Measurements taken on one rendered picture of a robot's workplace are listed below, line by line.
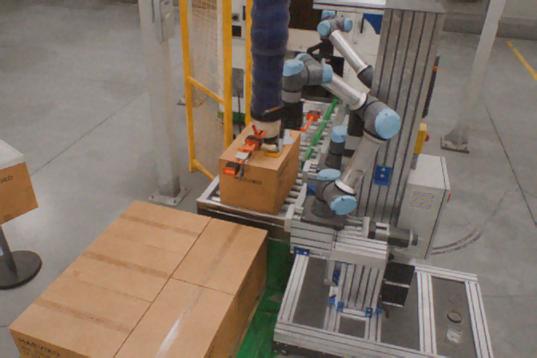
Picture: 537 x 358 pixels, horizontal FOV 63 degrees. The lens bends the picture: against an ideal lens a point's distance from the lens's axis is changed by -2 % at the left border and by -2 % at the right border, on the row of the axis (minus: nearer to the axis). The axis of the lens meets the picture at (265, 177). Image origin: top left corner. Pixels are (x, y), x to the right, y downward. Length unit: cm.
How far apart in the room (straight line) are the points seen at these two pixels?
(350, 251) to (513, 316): 170
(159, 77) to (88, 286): 176
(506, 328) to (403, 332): 86
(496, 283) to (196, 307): 234
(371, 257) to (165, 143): 227
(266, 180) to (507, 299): 199
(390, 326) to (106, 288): 169
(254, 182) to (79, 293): 123
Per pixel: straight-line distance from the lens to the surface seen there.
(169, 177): 408
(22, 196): 320
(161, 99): 374
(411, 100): 214
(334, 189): 206
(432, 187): 230
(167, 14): 354
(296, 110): 177
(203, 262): 270
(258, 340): 301
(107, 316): 251
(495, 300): 369
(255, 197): 295
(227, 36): 336
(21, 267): 378
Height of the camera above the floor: 239
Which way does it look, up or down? 32 degrees down
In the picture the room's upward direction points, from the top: 2 degrees clockwise
